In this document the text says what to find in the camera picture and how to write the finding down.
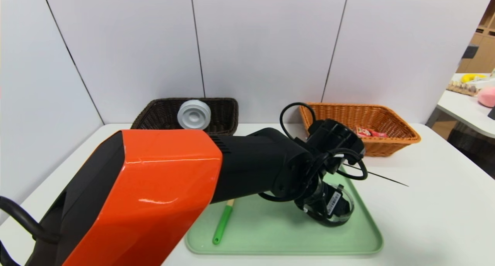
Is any white translucent plastic container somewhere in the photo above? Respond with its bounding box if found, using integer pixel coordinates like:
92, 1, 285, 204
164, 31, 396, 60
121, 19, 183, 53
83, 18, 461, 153
177, 99, 212, 130

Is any yellow green pasta fork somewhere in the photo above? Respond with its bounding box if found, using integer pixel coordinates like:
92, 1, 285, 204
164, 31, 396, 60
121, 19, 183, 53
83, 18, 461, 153
213, 199, 235, 246

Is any red snack box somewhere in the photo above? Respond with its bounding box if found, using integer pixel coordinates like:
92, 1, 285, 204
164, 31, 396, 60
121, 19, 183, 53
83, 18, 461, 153
354, 127, 388, 139

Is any dark brown wicker basket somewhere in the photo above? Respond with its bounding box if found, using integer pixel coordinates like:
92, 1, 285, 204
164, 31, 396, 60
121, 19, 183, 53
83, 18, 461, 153
131, 98, 239, 137

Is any orange wicker basket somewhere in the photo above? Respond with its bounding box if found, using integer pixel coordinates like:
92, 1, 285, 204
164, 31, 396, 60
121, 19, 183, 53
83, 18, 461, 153
299, 102, 422, 157

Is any wooden board with items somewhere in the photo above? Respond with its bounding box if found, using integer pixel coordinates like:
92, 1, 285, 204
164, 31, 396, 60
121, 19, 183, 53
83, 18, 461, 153
447, 80, 480, 97

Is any light green plastic tray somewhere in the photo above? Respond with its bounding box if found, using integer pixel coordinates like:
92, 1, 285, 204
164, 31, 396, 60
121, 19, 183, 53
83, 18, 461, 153
185, 158, 384, 256

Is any thin black zip tie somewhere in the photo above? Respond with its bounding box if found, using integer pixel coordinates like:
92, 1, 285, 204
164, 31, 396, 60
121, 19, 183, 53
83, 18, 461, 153
344, 164, 409, 187

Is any white background table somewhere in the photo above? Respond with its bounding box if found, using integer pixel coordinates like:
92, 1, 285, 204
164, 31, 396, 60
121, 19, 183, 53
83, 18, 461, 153
437, 73, 495, 139

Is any dark woven chair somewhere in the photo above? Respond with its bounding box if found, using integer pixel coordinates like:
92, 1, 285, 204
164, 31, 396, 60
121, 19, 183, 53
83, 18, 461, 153
447, 129, 495, 179

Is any yellow banana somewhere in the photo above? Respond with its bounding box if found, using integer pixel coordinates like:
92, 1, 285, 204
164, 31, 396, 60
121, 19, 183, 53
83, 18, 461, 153
460, 74, 488, 84

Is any pink plush toy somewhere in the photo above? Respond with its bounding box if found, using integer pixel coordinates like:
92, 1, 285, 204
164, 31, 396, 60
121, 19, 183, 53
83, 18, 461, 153
478, 87, 495, 108

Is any wooden shelf unit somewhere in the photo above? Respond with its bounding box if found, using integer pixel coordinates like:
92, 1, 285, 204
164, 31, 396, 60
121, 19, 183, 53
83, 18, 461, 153
456, 0, 495, 74

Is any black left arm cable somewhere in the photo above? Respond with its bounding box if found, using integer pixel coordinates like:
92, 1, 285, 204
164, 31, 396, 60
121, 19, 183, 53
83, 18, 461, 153
279, 102, 368, 203

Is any thick black cable loop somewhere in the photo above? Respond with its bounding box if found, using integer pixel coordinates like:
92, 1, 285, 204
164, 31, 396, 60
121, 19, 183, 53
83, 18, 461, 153
0, 196, 58, 266

